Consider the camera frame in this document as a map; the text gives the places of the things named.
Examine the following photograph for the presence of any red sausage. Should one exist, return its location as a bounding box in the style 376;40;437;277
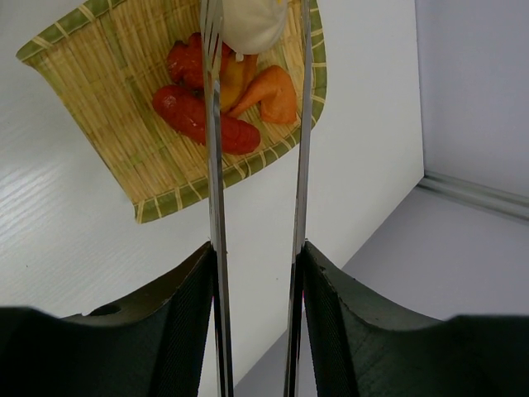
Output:
152;85;260;155

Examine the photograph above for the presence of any red chicken wing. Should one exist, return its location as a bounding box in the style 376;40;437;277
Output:
166;32;233;89

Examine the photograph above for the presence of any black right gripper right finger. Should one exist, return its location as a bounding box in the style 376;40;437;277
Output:
302;244;528;396

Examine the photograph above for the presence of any brown roasted potato piece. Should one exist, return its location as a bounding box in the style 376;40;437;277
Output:
220;52;258;112

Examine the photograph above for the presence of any orange fried dumpling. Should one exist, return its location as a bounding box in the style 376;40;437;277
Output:
228;65;297;124

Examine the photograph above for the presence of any right aluminium frame post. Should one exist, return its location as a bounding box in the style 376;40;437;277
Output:
417;171;528;222

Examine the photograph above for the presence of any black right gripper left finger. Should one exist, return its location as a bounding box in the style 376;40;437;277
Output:
1;244;213;396

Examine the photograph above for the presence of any white egg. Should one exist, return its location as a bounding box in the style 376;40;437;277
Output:
222;0;288;55

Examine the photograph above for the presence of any woven bamboo tray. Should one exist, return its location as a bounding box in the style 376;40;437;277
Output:
16;1;327;223

